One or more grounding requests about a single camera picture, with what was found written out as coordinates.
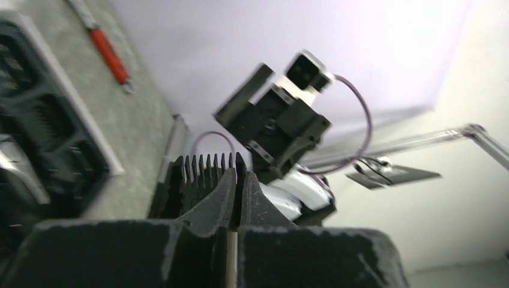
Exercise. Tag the overhead camera on mount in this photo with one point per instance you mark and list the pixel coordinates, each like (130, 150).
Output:
(464, 156)

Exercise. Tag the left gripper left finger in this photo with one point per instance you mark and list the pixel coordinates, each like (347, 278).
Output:
(190, 251)

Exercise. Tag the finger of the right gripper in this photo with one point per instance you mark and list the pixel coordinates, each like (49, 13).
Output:
(240, 98)

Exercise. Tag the red handled adjustable wrench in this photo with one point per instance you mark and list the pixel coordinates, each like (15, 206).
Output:
(103, 45)

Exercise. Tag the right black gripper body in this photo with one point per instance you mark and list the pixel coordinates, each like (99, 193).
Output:
(278, 130)

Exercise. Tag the black comb guard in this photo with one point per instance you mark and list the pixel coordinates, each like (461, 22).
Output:
(189, 179)
(47, 122)

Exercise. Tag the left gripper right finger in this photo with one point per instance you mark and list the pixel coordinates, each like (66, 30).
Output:
(273, 252)

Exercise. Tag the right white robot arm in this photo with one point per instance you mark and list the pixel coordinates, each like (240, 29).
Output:
(303, 198)

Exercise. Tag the white hair clipper box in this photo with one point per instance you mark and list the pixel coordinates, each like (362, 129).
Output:
(54, 159)

